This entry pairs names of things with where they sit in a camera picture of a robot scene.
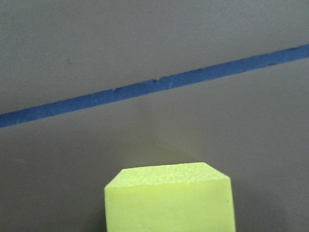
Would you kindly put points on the yellow foam block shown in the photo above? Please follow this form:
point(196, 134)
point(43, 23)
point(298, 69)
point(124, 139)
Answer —
point(186, 197)

